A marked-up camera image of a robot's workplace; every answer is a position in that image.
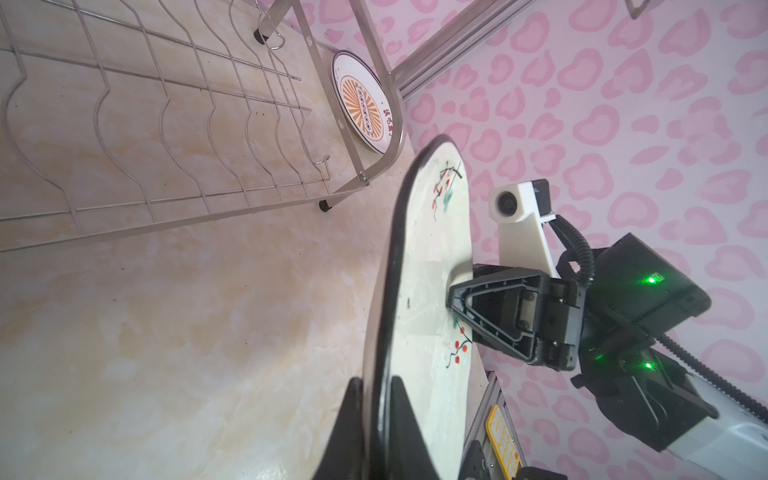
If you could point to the silver two-tier dish rack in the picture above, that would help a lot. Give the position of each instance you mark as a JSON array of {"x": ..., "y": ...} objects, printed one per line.
[{"x": 126, "y": 117}]

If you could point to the orange sunburst plate far right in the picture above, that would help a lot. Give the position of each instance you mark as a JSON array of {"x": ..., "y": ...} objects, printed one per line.
[{"x": 363, "y": 100}]

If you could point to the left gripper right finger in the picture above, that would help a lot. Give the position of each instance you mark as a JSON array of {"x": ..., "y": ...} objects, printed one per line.
[{"x": 408, "y": 456}]

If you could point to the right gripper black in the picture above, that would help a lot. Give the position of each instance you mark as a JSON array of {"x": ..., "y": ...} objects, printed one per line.
[{"x": 635, "y": 296}]

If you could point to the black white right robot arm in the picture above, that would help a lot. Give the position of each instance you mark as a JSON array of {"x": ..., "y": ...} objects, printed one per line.
[{"x": 731, "y": 446}]

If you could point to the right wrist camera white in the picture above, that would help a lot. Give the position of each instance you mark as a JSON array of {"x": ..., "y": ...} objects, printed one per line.
[{"x": 521, "y": 210}]

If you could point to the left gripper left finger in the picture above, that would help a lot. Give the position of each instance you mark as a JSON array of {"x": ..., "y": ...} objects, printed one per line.
[{"x": 344, "y": 452}]

